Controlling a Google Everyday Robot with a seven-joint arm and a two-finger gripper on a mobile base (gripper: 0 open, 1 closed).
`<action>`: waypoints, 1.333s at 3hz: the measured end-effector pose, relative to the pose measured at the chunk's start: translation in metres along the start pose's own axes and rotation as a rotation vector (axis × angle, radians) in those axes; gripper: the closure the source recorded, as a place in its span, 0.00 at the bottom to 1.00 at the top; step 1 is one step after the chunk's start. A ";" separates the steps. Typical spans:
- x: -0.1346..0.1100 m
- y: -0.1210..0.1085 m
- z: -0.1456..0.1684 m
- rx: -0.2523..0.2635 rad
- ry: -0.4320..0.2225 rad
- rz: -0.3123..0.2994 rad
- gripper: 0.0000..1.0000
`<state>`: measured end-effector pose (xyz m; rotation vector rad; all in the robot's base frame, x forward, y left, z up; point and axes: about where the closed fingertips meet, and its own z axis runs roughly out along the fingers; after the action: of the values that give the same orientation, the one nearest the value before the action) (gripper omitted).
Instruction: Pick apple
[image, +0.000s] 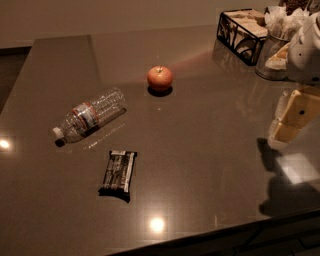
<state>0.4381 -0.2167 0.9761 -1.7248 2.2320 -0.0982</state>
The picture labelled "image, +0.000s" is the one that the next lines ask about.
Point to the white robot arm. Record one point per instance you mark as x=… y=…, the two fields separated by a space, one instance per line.
x=300 y=58

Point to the white wrapped utensils bundle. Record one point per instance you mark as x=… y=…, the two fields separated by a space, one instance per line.
x=281 y=25

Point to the black wire napkin basket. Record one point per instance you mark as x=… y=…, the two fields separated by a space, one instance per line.
x=243 y=32

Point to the red apple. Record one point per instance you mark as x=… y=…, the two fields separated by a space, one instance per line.
x=159 y=78

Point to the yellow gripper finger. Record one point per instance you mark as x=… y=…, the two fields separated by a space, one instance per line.
x=294 y=111

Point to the clear plastic water bottle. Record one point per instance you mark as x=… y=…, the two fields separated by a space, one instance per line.
x=89 y=116

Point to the black snack bar wrapper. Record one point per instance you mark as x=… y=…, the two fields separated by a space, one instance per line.
x=119 y=171

